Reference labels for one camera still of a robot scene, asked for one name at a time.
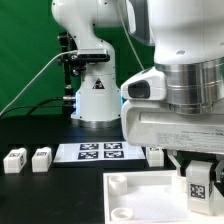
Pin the black camera stand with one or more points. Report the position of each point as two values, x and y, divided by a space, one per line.
72 68

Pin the white base tag plate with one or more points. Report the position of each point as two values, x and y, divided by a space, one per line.
97 151

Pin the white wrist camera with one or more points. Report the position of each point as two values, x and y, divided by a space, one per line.
149 84

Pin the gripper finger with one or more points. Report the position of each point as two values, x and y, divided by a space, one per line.
172 155
219 170

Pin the white square table top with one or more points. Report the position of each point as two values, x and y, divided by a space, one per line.
153 197

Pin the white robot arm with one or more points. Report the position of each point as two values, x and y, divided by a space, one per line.
178 104

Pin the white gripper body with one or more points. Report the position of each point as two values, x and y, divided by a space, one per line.
153 124

